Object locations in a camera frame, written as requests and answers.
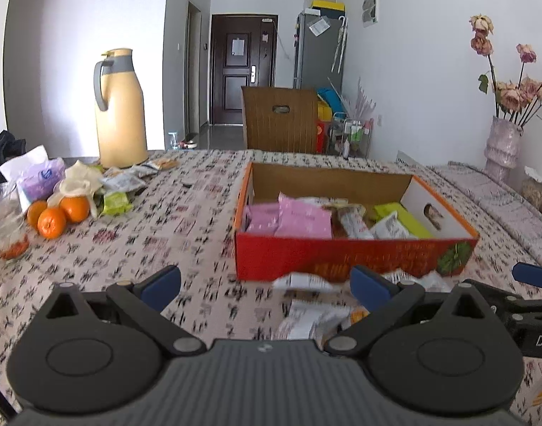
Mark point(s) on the dark brown entrance door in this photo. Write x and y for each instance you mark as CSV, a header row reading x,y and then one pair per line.
x,y
242,71

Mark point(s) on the white umbrella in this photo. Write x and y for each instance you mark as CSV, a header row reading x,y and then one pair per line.
x,y
340,44

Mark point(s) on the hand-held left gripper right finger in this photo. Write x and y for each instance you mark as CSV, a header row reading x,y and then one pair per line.
x,y
371,284

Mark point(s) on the wall panel box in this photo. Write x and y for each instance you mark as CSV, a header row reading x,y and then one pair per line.
x,y
371,6

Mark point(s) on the purple tissue pack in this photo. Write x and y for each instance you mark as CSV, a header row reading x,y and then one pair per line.
x,y
38,177

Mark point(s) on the beige thermos jug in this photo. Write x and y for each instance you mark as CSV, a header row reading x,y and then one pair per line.
x,y
120,115

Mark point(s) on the pink dotted snack packet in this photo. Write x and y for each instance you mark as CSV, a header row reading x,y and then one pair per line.
x,y
304,217

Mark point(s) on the pink wrapped vase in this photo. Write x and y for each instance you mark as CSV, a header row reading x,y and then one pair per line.
x,y
503,146

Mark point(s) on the orange fruit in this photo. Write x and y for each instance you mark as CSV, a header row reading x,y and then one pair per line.
x,y
36,213
52,222
74,208

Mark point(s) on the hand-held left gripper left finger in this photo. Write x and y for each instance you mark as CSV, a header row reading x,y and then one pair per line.
x,y
162,282

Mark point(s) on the dried pink rose bouquet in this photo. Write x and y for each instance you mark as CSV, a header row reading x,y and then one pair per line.
x,y
515,93

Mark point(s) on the red gift box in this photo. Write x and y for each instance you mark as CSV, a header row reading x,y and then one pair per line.
x,y
323,135

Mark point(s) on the white snack packet in box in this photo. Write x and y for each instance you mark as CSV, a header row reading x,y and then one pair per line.
x,y
352,222

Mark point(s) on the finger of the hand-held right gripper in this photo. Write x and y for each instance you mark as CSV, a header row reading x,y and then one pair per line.
x,y
510,301
535,275

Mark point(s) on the red cardboard box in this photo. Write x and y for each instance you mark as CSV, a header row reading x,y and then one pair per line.
x,y
342,259

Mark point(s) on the small green snack packet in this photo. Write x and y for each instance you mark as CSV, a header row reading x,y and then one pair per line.
x,y
117,203

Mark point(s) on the grey snack packet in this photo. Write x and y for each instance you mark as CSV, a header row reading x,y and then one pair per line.
x,y
122,182

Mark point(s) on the cream plastic bag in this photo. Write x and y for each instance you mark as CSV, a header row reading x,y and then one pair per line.
x,y
78,179

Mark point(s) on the grey refrigerator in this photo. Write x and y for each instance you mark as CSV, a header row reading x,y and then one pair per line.
x,y
317,57

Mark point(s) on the light pink snack packet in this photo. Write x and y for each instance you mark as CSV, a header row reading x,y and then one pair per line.
x,y
262,219

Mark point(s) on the folded grey blanket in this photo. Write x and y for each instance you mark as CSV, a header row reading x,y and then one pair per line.
x,y
502,204

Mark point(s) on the white text snack packet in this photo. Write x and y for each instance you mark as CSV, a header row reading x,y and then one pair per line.
x,y
315,319

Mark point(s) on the black bag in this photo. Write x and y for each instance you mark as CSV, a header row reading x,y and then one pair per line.
x,y
4,148

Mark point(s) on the yellow flat box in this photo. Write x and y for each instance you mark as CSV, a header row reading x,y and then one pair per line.
x,y
328,5

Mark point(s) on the clear glass jar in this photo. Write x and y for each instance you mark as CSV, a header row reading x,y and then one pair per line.
x,y
7,226

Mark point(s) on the pale dried grass bunch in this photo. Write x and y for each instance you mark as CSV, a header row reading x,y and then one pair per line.
x,y
362,100

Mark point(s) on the clear storage container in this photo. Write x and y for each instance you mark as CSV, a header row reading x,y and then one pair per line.
x,y
535,188

